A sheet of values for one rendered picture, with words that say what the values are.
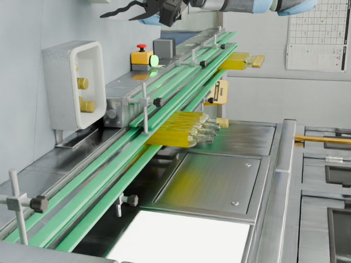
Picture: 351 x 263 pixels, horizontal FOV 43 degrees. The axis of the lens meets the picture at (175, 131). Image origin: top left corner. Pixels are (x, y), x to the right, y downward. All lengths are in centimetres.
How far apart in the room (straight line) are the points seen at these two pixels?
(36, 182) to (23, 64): 29
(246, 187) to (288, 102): 609
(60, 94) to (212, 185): 55
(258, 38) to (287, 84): 88
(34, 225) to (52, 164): 26
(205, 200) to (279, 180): 28
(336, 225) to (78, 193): 73
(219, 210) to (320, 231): 28
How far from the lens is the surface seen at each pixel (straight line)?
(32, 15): 120
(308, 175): 164
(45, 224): 96
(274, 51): 731
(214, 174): 150
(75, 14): 139
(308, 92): 742
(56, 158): 121
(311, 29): 723
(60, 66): 121
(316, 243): 126
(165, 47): 200
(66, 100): 122
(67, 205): 101
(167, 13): 83
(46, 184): 108
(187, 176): 149
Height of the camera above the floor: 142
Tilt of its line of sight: 16 degrees down
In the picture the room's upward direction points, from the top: 94 degrees clockwise
